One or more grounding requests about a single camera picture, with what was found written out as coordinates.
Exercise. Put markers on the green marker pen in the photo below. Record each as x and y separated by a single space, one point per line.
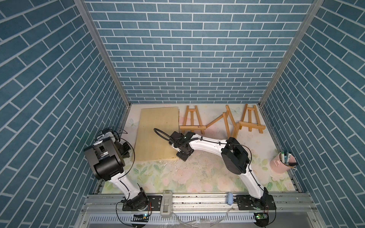
282 157

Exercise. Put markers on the grey rail clamp handle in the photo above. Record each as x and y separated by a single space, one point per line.
166 208

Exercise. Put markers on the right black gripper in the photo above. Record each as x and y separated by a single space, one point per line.
182 157

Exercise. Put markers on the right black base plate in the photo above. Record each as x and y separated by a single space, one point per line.
247 202

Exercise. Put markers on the blue rail clip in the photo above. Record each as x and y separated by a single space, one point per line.
229 198

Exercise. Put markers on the black marker pen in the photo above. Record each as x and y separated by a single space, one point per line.
293 164

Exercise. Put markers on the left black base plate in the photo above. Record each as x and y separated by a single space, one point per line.
155 203

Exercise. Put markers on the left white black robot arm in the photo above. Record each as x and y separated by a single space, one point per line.
105 157

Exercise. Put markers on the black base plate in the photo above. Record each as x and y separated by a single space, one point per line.
247 202
155 203

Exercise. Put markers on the plywood canvas board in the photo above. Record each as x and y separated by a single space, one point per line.
155 127

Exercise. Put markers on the right green circuit board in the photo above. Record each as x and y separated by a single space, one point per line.
260 216

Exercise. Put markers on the aluminium front rail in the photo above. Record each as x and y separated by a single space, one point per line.
201 210

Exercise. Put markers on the teal marker pen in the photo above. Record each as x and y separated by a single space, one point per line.
286 158

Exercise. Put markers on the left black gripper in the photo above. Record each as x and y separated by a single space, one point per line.
125 152

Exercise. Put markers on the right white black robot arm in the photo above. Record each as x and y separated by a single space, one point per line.
236 160

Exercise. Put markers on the pink cup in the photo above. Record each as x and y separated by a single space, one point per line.
278 167

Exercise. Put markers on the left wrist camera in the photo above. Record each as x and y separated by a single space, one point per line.
106 133

